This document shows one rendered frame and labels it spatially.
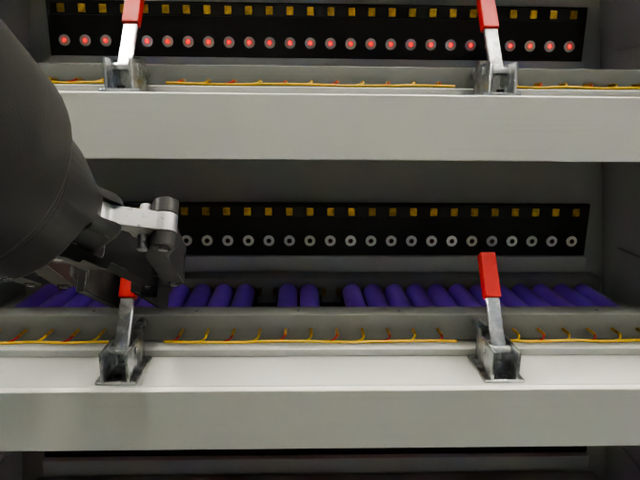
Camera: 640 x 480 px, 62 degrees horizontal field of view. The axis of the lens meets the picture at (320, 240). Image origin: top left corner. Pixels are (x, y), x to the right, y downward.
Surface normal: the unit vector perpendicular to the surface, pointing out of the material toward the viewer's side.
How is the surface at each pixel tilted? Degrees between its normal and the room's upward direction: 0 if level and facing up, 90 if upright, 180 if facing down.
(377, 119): 105
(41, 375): 15
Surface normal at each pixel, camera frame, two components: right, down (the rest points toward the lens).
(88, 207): 0.99, 0.16
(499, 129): 0.03, 0.24
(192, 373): 0.01, -0.97
